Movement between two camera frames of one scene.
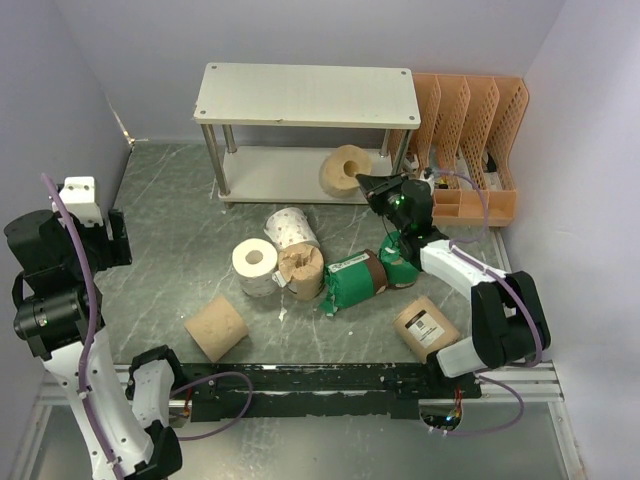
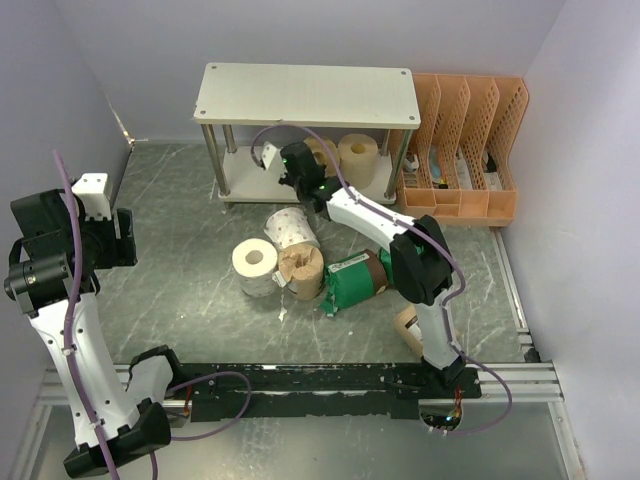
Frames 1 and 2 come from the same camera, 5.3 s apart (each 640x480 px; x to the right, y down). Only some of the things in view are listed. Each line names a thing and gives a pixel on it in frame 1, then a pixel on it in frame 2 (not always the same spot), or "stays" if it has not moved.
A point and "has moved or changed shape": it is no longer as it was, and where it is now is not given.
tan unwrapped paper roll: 218,327 → 322,156
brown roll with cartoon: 302,268 stays
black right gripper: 376,188 → 286,180
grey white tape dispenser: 411,166 stays
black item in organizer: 491,164 stays
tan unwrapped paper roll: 339,169 has moved or changed shape
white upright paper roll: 254,263 stays
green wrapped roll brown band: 351,280 stays
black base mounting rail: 392,390 stays
